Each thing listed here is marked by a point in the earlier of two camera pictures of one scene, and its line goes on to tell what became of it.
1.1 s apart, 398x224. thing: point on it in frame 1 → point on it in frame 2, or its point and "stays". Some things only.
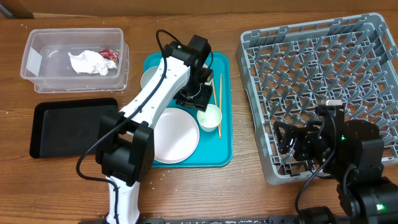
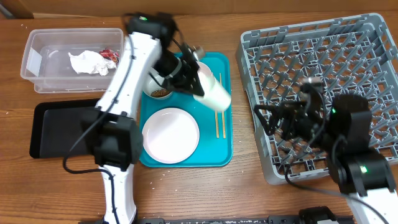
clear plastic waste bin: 46,63 stays
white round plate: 176,135 stays
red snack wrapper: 110,54 stays
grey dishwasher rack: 287,70 stays
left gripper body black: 196,94 → 168,65
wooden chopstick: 216,104 → 217,133
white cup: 211,119 → 216,96
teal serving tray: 216,148 stays
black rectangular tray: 67,129 stays
